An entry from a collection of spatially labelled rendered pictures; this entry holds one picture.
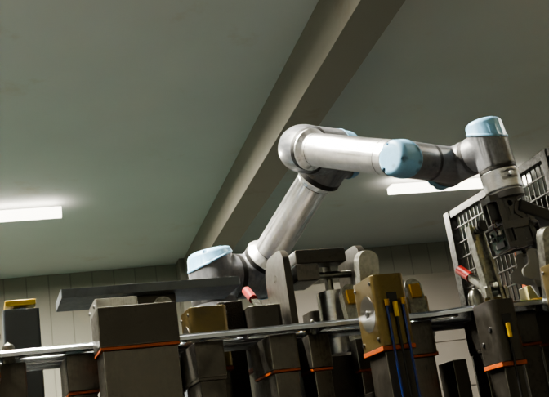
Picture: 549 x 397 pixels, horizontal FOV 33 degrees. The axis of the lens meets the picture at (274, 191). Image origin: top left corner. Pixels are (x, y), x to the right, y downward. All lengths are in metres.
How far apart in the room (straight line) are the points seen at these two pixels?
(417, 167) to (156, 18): 2.73
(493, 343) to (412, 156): 0.41
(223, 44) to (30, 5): 1.01
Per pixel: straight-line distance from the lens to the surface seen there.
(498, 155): 1.88
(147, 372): 1.42
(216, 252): 2.36
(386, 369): 1.53
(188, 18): 4.46
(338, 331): 1.78
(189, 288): 1.95
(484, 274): 2.05
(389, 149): 1.86
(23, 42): 4.57
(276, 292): 1.93
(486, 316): 1.65
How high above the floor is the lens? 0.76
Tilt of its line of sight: 17 degrees up
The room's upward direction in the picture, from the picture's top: 8 degrees counter-clockwise
